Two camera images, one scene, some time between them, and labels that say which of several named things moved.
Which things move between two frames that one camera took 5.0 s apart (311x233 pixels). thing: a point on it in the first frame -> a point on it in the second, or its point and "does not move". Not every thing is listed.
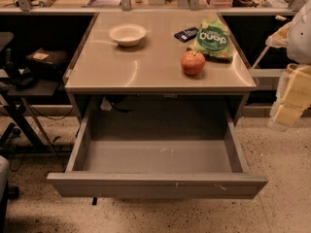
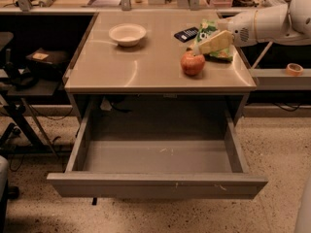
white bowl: x=127 y=35 does not move
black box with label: x=48 y=56 does not move
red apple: x=192 y=62 does not move
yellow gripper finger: x=293 y=96 -> x=240 y=29
